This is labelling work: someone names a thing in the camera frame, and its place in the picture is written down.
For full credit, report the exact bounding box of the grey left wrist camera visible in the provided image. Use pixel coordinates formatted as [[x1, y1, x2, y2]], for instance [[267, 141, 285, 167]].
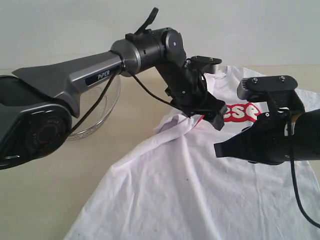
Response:
[[187, 55, 222, 74]]

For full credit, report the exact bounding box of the round metal mesh basket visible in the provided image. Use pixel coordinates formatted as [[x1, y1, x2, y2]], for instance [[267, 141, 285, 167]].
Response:
[[67, 76, 121, 141]]

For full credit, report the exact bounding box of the white t-shirt red lettering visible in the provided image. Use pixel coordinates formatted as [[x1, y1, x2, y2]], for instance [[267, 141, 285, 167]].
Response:
[[65, 65, 320, 240]]

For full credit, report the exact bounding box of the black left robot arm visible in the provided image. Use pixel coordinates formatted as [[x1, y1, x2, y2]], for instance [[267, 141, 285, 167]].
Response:
[[0, 27, 226, 170]]

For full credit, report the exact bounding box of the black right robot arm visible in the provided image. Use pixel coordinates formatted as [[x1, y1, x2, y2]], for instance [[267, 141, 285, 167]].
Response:
[[214, 110, 320, 165]]

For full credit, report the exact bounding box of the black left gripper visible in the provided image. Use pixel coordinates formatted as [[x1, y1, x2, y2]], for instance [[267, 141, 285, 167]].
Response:
[[164, 67, 225, 131]]

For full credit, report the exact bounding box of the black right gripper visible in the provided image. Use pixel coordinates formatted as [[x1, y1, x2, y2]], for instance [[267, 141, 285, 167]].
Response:
[[213, 112, 293, 165]]

